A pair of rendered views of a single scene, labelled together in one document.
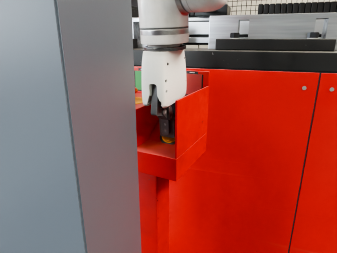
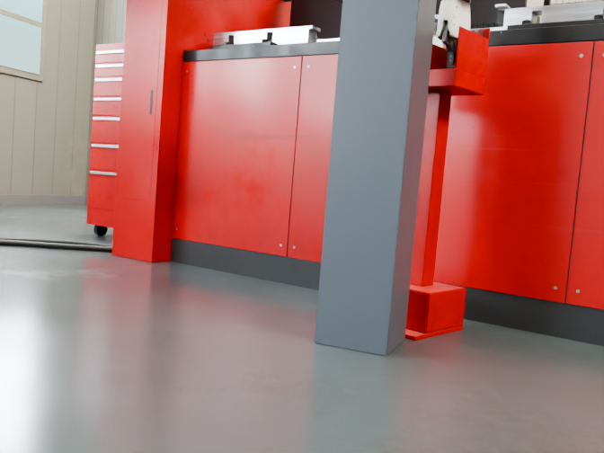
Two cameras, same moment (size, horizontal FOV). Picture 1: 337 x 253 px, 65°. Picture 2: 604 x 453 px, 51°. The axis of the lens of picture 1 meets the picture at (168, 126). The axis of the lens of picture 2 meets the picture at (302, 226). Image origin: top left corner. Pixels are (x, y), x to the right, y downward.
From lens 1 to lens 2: 137 cm
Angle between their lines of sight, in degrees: 21
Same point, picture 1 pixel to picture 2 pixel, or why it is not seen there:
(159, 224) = (437, 148)
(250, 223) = (532, 204)
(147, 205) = (429, 130)
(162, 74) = (452, 13)
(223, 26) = (517, 17)
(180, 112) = (462, 37)
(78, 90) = not seen: outside the picture
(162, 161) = (446, 72)
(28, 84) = not seen: outside the picture
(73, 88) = not seen: outside the picture
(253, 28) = (546, 18)
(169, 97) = (455, 30)
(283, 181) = (565, 151)
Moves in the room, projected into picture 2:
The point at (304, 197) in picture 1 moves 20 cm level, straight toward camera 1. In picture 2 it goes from (586, 165) to (554, 160)
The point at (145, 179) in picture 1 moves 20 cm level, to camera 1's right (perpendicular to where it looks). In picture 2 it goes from (430, 107) to (506, 111)
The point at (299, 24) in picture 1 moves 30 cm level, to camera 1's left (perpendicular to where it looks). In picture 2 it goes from (588, 12) to (482, 11)
